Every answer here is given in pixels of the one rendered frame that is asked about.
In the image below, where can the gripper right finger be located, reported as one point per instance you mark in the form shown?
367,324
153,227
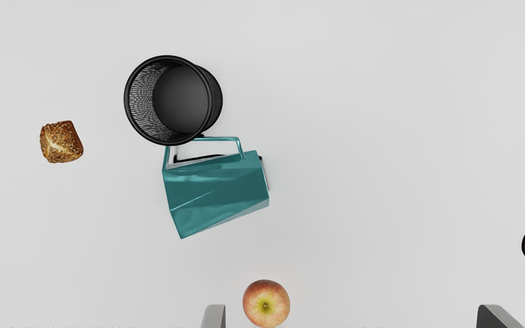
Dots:
495,318

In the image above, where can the teal faceted mug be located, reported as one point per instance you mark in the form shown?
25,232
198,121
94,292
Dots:
214,193

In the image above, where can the black mesh pen holder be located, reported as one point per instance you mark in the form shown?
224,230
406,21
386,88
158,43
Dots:
171,100

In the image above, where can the red yellow apple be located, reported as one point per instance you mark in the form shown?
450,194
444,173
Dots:
266,303

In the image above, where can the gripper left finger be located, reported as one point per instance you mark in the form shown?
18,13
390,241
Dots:
214,317

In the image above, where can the seeded bread roll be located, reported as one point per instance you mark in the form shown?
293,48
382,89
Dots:
61,141

